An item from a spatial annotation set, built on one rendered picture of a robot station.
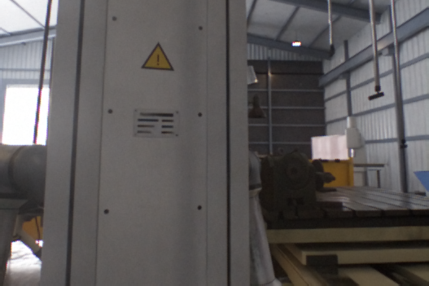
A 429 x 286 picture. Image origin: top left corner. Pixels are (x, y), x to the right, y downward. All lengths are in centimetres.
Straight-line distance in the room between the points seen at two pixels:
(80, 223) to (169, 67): 30
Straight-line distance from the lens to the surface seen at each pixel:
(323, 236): 165
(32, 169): 74
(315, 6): 1276
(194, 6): 58
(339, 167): 451
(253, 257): 88
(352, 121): 763
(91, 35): 55
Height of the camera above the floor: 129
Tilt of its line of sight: 6 degrees up
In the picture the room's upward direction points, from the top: straight up
